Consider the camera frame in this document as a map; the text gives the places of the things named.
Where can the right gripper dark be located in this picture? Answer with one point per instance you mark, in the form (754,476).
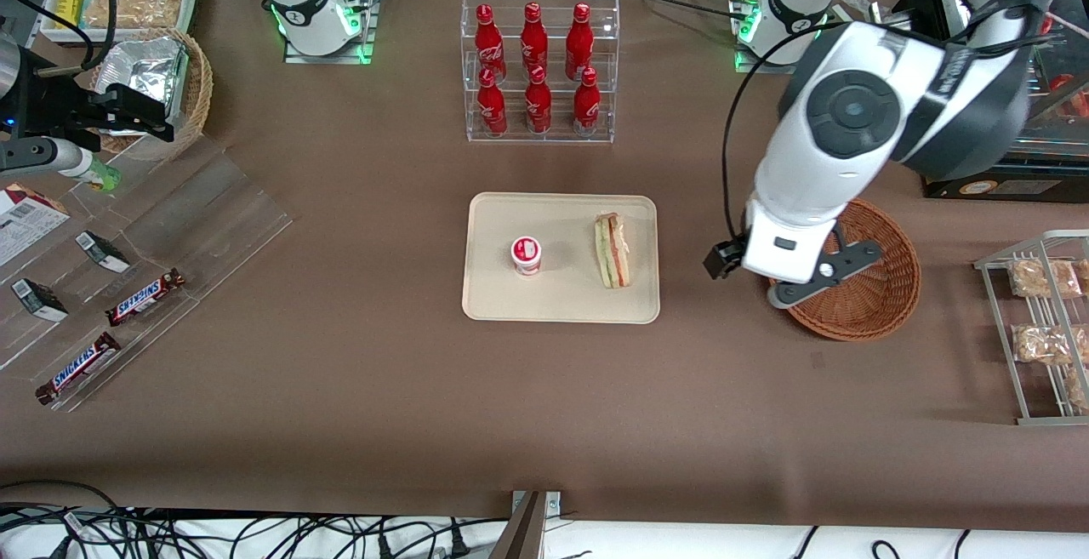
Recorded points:
(53,105)

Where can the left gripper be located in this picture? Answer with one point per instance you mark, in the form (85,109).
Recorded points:
(724,259)

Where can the triangle sandwich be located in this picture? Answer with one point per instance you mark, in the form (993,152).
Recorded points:
(612,253)

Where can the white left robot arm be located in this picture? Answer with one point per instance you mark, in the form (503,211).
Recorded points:
(851,159)

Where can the round brown wicker basket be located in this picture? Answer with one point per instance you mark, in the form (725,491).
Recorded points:
(876,304)

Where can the tan wicker basket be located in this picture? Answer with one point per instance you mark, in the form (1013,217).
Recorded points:
(200,91)

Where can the cream plastic tray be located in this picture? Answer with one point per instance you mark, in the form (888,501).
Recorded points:
(561,295)

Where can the green plastic bottle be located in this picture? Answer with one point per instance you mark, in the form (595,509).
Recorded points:
(100,176)

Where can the red white carton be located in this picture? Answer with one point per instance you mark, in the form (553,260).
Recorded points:
(21,227)

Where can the small black white box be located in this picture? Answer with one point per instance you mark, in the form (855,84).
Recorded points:
(38,299)
(102,251)

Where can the silver foil bag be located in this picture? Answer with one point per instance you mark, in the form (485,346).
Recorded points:
(145,61)

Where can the yellow snack box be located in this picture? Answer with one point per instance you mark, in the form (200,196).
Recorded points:
(68,8)

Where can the bagged rice cracker pack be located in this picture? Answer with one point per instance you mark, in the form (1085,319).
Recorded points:
(1042,344)
(128,8)
(1084,274)
(1079,389)
(1042,278)

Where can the brown snickers bar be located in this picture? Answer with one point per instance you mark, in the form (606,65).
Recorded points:
(76,369)
(145,297)

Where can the clear acrylic tiered display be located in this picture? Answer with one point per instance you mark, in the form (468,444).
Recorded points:
(221,210)

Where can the crumpled clear plastic wrap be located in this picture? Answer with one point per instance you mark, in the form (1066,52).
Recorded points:
(855,4)

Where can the red cola bottle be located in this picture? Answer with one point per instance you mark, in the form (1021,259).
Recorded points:
(538,102)
(491,104)
(586,104)
(579,38)
(533,38)
(487,40)

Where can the white red yoghurt cup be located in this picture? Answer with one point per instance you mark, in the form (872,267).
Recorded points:
(527,257)

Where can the clear acrylic bottle rack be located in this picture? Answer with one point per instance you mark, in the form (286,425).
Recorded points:
(607,31)

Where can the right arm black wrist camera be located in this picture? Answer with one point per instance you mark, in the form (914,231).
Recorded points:
(132,112)

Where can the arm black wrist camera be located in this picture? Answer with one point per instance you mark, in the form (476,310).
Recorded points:
(723,261)
(132,112)

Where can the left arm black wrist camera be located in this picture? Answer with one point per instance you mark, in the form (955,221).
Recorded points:
(723,261)

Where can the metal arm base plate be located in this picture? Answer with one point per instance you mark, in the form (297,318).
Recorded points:
(362,48)
(744,61)

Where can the metal table bracket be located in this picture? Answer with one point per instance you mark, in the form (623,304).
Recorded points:
(527,533)

